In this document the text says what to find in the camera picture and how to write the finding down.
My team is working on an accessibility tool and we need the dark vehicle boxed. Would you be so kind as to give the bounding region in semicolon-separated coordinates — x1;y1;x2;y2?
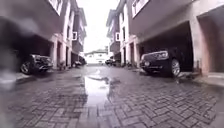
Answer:
71;59;87;68
104;58;117;67

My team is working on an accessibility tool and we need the low white building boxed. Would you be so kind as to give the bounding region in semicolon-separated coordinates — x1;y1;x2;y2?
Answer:
83;49;110;65

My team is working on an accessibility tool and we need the water puddle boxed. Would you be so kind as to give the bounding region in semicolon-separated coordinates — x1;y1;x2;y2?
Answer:
82;74;114;108

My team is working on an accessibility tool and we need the black car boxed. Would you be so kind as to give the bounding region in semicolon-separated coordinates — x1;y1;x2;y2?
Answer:
138;48;183;78

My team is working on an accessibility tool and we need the grey brick paved road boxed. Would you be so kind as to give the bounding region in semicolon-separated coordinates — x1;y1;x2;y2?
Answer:
0;64;224;128

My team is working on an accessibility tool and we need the white building row with balconies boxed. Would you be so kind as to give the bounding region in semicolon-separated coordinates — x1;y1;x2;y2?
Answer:
105;0;224;78

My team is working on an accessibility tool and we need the dark grey car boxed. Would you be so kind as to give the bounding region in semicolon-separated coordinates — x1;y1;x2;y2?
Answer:
18;53;55;76

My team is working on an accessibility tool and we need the white and brown building row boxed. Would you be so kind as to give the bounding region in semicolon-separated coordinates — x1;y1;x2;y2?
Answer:
0;0;88;74

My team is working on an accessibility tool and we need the concrete driveway apron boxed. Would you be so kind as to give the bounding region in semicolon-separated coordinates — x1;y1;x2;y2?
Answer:
191;72;224;89
0;71;36;85

